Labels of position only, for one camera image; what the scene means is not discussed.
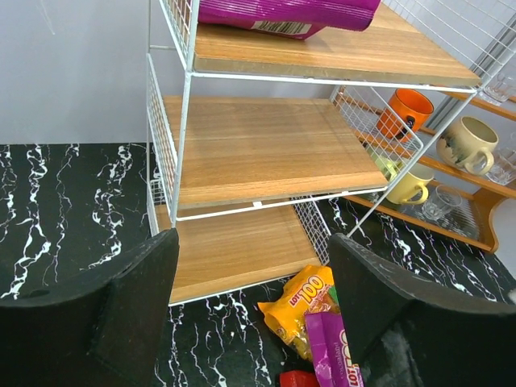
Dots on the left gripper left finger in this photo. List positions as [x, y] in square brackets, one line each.
[100, 328]

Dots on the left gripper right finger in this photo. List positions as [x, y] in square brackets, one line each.
[405, 330]

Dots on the yellow orange candy bag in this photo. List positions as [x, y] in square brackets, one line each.
[308, 292]

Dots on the purple grape candy bag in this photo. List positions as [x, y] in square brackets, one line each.
[296, 19]

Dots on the red candy bag left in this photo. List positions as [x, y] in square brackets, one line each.
[297, 378]

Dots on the clear glass bottom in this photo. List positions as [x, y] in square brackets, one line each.
[442, 201]

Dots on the clear glass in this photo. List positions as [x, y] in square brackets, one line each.
[503, 169]
[499, 90]
[442, 201]

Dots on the pale yellow mug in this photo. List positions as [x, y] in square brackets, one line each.
[411, 190]

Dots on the light green mug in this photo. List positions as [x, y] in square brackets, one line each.
[389, 168]

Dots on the wooden cup rack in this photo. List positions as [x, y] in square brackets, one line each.
[472, 222]

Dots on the clear glass middle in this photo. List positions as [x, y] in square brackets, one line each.
[503, 169]

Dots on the beige large mug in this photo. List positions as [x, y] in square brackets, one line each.
[468, 143]

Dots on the orange mug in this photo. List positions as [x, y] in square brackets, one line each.
[408, 110]

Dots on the clear glass top left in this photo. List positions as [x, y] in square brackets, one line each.
[499, 90]

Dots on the white wire wooden shelf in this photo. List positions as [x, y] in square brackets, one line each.
[268, 128]

